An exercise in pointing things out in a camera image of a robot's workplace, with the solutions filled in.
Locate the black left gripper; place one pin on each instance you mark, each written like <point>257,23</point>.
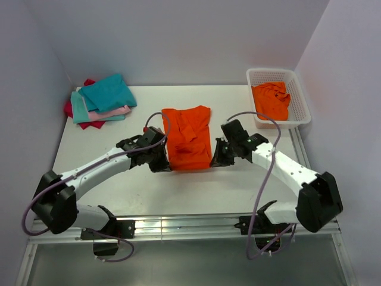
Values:
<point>163,165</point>

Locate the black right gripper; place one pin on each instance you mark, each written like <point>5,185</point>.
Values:
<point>219,159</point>

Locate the orange t-shirt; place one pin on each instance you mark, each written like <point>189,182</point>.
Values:
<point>272,100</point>
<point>188,142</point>

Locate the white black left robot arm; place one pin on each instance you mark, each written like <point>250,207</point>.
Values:
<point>56,199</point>

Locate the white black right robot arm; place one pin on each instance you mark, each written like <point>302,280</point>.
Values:
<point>318,200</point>

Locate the orange t-shirt in basket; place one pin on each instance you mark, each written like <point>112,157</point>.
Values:
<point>272,100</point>

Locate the pink folded t-shirt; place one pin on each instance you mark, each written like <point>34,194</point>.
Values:
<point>95,114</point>

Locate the teal folded t-shirt top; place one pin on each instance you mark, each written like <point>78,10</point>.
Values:
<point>107,94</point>

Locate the white plastic laundry basket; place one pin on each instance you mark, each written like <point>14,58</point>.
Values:
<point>299,113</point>

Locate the mint green folded t-shirt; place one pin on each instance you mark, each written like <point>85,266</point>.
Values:
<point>79,110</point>

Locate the red folded t-shirt bottom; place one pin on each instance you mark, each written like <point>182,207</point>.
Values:
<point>68,111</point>

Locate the aluminium front rail frame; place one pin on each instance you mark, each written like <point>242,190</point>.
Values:
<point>170,228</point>

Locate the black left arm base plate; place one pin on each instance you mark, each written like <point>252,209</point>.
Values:
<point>108,240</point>

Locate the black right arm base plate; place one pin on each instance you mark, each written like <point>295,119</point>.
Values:
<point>261,226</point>

